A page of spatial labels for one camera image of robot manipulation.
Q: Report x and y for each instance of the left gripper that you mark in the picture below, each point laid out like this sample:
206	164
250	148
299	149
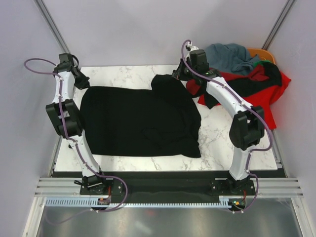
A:
85	83

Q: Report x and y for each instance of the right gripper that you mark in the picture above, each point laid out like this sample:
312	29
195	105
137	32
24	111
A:
178	74

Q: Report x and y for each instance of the black t-shirt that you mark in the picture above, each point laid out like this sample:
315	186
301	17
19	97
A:
161	121
247	85

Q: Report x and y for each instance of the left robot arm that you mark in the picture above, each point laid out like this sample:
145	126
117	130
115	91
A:
68	123

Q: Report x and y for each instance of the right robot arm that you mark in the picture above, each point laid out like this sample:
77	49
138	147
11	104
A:
247	127

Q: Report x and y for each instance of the grey-blue t-shirt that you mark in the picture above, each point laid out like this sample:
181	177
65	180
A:
230	58

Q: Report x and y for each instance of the black t-shirt in pile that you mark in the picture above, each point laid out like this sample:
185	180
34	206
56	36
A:
247	85

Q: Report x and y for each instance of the green garment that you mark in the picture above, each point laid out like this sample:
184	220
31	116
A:
261	63

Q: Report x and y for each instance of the orange basket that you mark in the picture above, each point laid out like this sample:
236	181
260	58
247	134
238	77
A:
262	54

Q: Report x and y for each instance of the red t-shirt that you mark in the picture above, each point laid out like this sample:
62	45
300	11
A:
266	98

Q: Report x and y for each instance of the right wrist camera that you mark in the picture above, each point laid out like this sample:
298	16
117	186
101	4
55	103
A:
190	47

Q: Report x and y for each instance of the left aluminium corner post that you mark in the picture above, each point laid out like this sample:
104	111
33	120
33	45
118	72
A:
52	26

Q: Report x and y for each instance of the aluminium corner post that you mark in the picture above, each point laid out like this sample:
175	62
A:
52	26
278	23

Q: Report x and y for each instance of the aluminium extrusion frame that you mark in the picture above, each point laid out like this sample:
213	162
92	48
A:
268	184

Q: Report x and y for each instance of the right aluminium corner post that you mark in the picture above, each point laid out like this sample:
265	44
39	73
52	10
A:
278	23

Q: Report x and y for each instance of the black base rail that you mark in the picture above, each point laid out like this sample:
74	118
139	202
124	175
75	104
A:
164	186

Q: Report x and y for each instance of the white cable duct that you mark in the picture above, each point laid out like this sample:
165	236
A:
95	202

